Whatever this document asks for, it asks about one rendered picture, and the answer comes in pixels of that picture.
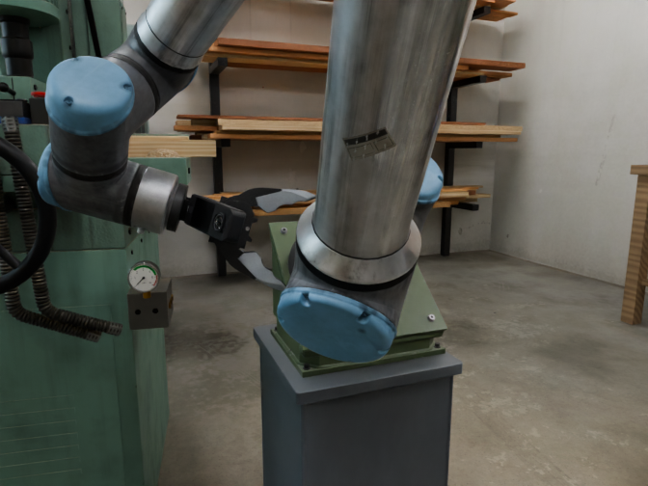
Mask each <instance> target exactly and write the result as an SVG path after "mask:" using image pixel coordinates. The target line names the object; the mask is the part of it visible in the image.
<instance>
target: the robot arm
mask: <svg viewBox="0 0 648 486"><path fill-rule="evenodd" d="M244 1H245V0H151V1H150V2H149V4H148V7H147V8H146V10H145V11H144V12H143V13H141V15H140V16H139V18H138V20H137V22H136V23H135V25H134V27H133V29H132V30H131V32H130V34H129V36H128V38H127V40H126V41H125V42H124V43H123V44H122V45H121V46H120V47H118V48H117V49H115V50H114V51H112V52H111V53H109V54H108V55H107V56H105V57H103V58H98V57H92V56H80V57H77V58H71V59H67V60H64V61H62V62H61V63H60V64H58V65H57V66H55V67H54V68H53V69H52V70H51V72H50V73H49V75H48V78H47V82H46V93H45V107H46V111H47V113H48V120H49V132H50V144H49V145H48V146H47V147H46V148H45V150H44V152H43V154H42V156H41V158H40V163H39V168H38V176H39V178H38V181H37V183H38V190H39V193H40V196H41V198H42V199H43V200H44V201H45V202H46V203H49V204H52V205H55V206H58V207H60V208H61V209H63V210H65V211H74V212H78V213H82V214H86V215H89V216H93V217H96V218H99V219H103V220H107V221H110V222H114V223H118V224H122V225H126V226H130V227H132V228H136V227H138V230H137V231H138V233H140V234H144V233H145V230H147V231H150V232H154V233H157V234H161V233H163V231H164V229H165V228H166V230H170V231H173V232H176V229H177V226H178V223H179V221H180V220H181V221H184V223H185V224H186V225H188V226H190V227H192V228H194V229H196V230H199V231H201V232H203V233H205V234H207V235H209V240H208V242H213V243H215V246H216V247H218V250H220V251H221V252H222V253H223V255H224V257H225V259H226V260H227V262H228V263H229V264H230V265H231V266H232V267H233V268H234V269H236V270H237V271H239V272H241V273H243V274H245V275H247V276H249V277H251V278H252V279H254V280H257V281H259V282H260V283H262V284H265V285H267V286H269V287H272V288H274V289H277V290H280V291H282V294H281V297H280V299H281V300H280V303H279V305H278V308H277V314H278V319H279V322H280V324H281V325H282V327H283V329H284V330H285V331H286V332H287V333H288V334H289V335H290V336H291V337H292V338H293V339H294V340H296V341H297V342H298V343H300V344H301V345H303V346H306V347H307V348H309V350H311V351H313V352H315V353H317V354H320V355H322V356H325V357H328V358H331V359H335V360H339V361H343V362H353V363H367V362H372V361H376V360H378V359H380V358H382V357H383V356H385V355H386V354H387V353H388V351H389V350H390V348H391V345H392V341H393V339H394V338H395V337H396V334H397V330H396V329H397V325H398V321H399V317H400V314H401V311H402V307H403V304H404V300H405V297H406V294H407V291H408V288H409V285H410V282H411V279H412V277H413V274H414V271H415V268H416V265H417V262H418V259H419V253H420V248H421V238H420V236H421V232H422V228H423V225H424V223H425V220H426V218H427V216H428V214H429V212H430V210H431V208H432V207H433V205H434V203H435V202H436V201H437V200H438V198H439V197H440V192H441V190H442V188H443V183H444V178H443V174H442V172H441V170H440V168H439V166H438V165H437V164H436V162H435V161H434V160H433V159H432V158H431V154H432V150H433V147H434V144H435V141H436V138H437V134H438V131H439V127H440V124H441V121H442V117H443V114H444V111H445V108H446V102H447V99H448V96H449V92H450V89H451V85H452V82H453V79H454V75H455V72H456V69H457V66H458V63H459V59H460V56H461V53H462V49H463V46H464V42H465V39H466V36H467V33H468V30H469V27H470V23H471V20H472V16H473V11H474V7H475V4H476V0H334V4H333V14H332V25H331V36H330V46H329V58H328V68H327V79H326V90H325V100H324V111H323V123H322V133H321V144H320V154H319V165H318V177H317V187H316V195H314V194H312V193H309V192H306V191H301V190H289V189H276V188H261V187H260V188H253V189H249V190H247V191H245V192H243V193H241V194H239V195H236V196H232V197H229V198H227V197H223V196H221V199H220V201H219V202H218V201H215V200H212V199H210V198H208V197H204V196H200V195H197V194H193V195H192V196H191V198H188V197H187V192H188V188H189V185H185V184H182V183H179V184H178V176H177V175H175V174H171V173H168V172H165V171H161V170H158V169H155V168H152V167H148V166H145V165H142V164H139V163H135V162H132V161H129V160H128V149H129V139H130V137H131V135H132V134H133V133H134V132H135V131H136V130H137V129H138V128H140V127H141V126H142V125H143V124H144V123H145V122H146V121H148V120H149V119H150V118H151V117H152V116H153V115H154V114H155V113H156V112H157V111H159V110H160V109H161V108H162V107H163V106H164V105H165V104H166V103H167V102H169V101H170V100H171V99H172V98H173V97H174V96H175V95H176V94H177V93H179V92H181V91H183V90H184V89H185V88H187V87H188V86H189V84H190V83H191V82H192V80H193V79H194V77H195V75H196V73H197V70H198V66H199V64H200V63H201V61H202V59H203V56H204V54H205V53H206V51H207V50H208V49H209V47H210V46H211V45H212V43H213V42H215V40H216V39H217V38H218V36H219V35H220V34H221V32H222V31H223V30H224V28H225V27H226V26H227V24H228V23H229V21H230V20H231V18H232V17H233V16H234V14H235V13H236V12H237V10H238V9H239V8H240V6H241V5H242V4H243V2H244ZM313 199H315V202H314V203H312V204H311V205H310V206H309V207H308V208H307V209H306V210H305V211H304V212H303V214H302V215H301V217H300V219H299V221H298V225H297V230H296V245H295V262H294V267H293V271H292V274H291V276H290V279H289V281H288V283H287V285H285V284H284V283H283V282H282V280H280V279H278V278H277V277H275V276H274V274H273V272H272V271H271V270H270V269H269V268H267V267H265V266H264V265H263V264H262V259H261V257H260V256H259V254H258V253H257V252H256V251H250V252H245V251H244V250H243V249H245V246H246V242H247V241H249V242H252V238H251V237H250V236H249V233H250V229H251V226H252V223H255V222H257V218H254V216H255V213H254V212H253V210H252V207H259V208H261V209H262V210H263V211H264V212H267V213H270V212H273V211H275V210H277V209H278V208H279V207H280V206H282V205H284V204H286V205H293V204H295V203H297V202H308V201H311V200H313ZM240 248H242V250H239V249H240Z"/></svg>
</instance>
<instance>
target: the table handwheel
mask: <svg viewBox="0 0 648 486"><path fill-rule="evenodd" d="M0 157H2V158H3V159H5V160H6V161H7V162H9V163H10V164H11V165H12V166H13V167H14V168H15V169H16V170H17V171H18V172H19V173H20V174H21V175H22V176H23V178H24V179H25V181H26V182H27V184H28V185H29V187H30V189H31V191H32V193H33V195H34V198H35V201H36V204H37V209H38V214H39V225H38V232H37V236H36V239H35V242H34V245H33V247H32V249H31V250H30V252H29V253H28V255H27V256H26V258H24V259H23V260H22V261H20V260H19V259H18V258H16V257H15V256H14V255H13V254H12V253H10V252H9V251H8V250H7V249H6V248H4V247H3V246H2V245H1V244H0V257H1V258H2V259H3V260H4V261H5V262H6V263H7V264H8V265H10V266H11V267H12V269H13V270H12V271H10V272H9V273H7V274H5V275H3V276H1V277H0V294H3V293H6V292H8V291H10V290H12V289H14V288H16V287H18V286H19V285H21V284H23V283H24V282H26V281H27V280H28V279H29V278H31V277H32V276H33V275H34V274H35V273H36V272H37V271H38V270H39V269H40V268H41V266H42V265H43V263H44V262H45V260H46V259H47V257H48V255H49V253H50V251H51V249H52V246H53V243H54V240H55V236H56V231H57V208H56V206H55V205H52V204H49V203H47V202H45V201H44V200H43V199H42V198H41V195H40V193H39V190H38V183H37V181H38V178H39V176H38V166H37V165H36V164H35V163H34V162H33V161H32V160H31V158H30V157H29V156H27V155H26V154H25V153H24V152H23V151H22V150H20V149H19V148H18V147H16V146H15V145H13V144H12V143H10V142H9V141H7V140H5V139H3V138H2V137H0ZM3 198H4V199H5V200H4V202H5V204H4V205H5V206H6V207H5V209H7V211H6V213H8V212H10V211H12V210H13V208H14V201H13V200H12V199H11V198H10V197H9V196H6V195H4V197H3Z"/></svg>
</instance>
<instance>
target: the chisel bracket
mask: <svg viewBox="0 0 648 486"><path fill-rule="evenodd" d="M0 82H4V83H7V84H8V85H9V87H10V88H11V89H12V90H14V91H15V92H16V95H12V94H9V93H8V92H6V93H2V92H0V99H17V98H23V99H27V100H28V102H27V103H29V98H30V97H34V96H33V95H31V92H44V93H46V84H45V83H43V82H41V81H39V80H36V79H34V78H32V77H29V76H4V75H0ZM34 98H36V97H34Z"/></svg>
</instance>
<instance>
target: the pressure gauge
mask: <svg viewBox="0 0 648 486"><path fill-rule="evenodd" d="M143 277H145V278H144V279H143V280H142V278H143ZM160 277H161V273H160V269H159V267H158V266H157V265H156V264H155V263H153V262H151V261H149V260H142V261H139V262H137V263H135V264H134V265H133V266H132V267H131V268H130V270H129V271H128V273H127V281H128V284H129V285H130V287H131V288H132V289H134V290H135V291H137V292H142V293H143V298H145V299H147V298H150V297H151V294H150V292H151V291H152V290H154V289H155V288H156V287H157V286H158V284H159V281H160Z"/></svg>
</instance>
